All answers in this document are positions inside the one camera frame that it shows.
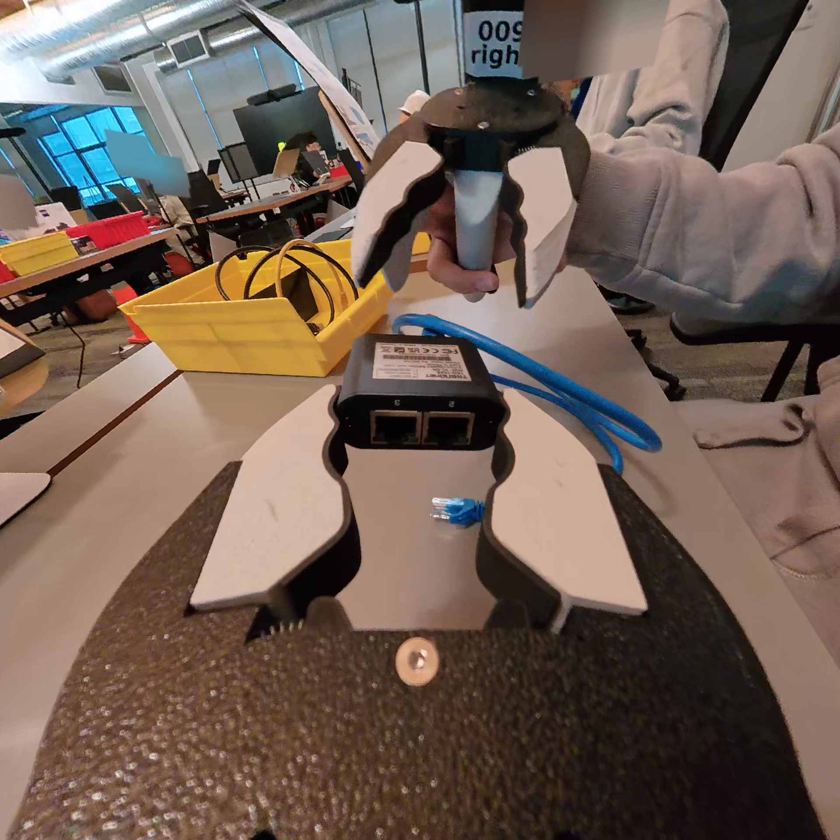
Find person's right hand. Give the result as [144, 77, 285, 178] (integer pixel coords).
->
[420, 187, 519, 304]

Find small yellow storage bin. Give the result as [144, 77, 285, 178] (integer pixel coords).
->
[0, 231, 80, 277]

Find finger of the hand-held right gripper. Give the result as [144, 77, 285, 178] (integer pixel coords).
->
[351, 139, 448, 294]
[502, 146, 581, 309]

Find yellow ethernet cable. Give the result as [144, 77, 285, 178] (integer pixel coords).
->
[274, 239, 352, 309]

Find black ethernet cable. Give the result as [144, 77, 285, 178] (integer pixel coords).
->
[215, 246, 361, 322]

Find black ethernet splitter box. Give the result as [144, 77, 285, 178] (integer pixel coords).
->
[335, 333, 508, 450]

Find person's right forearm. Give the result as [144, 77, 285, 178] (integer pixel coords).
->
[566, 141, 840, 329]

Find black office chair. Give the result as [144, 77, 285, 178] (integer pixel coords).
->
[626, 311, 840, 403]

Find blue ethernet cable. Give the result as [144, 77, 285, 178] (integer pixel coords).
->
[392, 314, 664, 529]

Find red storage bin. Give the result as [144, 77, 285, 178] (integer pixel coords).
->
[66, 211, 152, 252]

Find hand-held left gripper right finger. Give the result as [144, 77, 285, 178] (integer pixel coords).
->
[476, 387, 651, 632]

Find black bin divider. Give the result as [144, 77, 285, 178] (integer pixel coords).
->
[252, 272, 329, 332]

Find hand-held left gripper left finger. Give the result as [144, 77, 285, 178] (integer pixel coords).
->
[187, 384, 362, 614]

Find large black wall screen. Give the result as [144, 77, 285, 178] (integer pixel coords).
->
[233, 85, 329, 175]

